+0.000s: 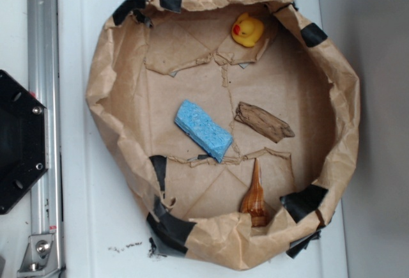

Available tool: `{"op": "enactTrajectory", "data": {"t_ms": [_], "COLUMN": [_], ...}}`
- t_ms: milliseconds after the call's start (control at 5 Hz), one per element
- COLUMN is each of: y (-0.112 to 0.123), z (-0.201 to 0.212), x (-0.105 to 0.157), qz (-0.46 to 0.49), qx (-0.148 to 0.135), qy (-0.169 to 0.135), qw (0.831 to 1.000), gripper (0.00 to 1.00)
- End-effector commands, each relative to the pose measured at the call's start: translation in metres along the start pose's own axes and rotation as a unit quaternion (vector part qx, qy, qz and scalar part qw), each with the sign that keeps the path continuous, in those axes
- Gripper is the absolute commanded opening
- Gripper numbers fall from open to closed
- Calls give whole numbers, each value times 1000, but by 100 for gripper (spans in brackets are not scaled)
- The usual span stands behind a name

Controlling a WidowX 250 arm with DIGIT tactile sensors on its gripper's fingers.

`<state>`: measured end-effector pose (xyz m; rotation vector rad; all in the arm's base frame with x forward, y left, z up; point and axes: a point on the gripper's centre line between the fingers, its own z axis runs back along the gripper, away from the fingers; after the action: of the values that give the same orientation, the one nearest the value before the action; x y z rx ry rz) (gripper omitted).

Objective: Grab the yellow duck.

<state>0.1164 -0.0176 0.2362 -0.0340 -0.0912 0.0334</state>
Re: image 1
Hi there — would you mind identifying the brown wood piece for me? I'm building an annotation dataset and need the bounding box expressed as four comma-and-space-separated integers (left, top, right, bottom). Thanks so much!
235, 102, 295, 143

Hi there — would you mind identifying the yellow rubber duck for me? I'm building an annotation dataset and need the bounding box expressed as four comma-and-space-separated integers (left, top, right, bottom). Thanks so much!
231, 13, 265, 48

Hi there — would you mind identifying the blue sponge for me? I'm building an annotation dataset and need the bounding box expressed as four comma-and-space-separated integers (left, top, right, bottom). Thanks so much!
174, 100, 233, 163

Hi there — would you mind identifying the aluminium extrusion rail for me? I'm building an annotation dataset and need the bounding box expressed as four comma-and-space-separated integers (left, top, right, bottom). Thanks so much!
27, 0, 65, 277

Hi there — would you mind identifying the brown paper bag bin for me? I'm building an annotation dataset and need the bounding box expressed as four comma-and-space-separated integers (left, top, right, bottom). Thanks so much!
86, 0, 360, 270

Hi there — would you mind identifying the metal corner bracket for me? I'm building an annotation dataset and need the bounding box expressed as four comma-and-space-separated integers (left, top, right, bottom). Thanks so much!
17, 234, 58, 277

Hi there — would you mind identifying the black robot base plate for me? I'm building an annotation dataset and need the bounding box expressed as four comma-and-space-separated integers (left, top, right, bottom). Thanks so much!
1, 70, 48, 215

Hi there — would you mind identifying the brown spiral seashell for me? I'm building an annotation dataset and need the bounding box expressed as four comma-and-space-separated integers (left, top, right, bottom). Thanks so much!
239, 158, 268, 228

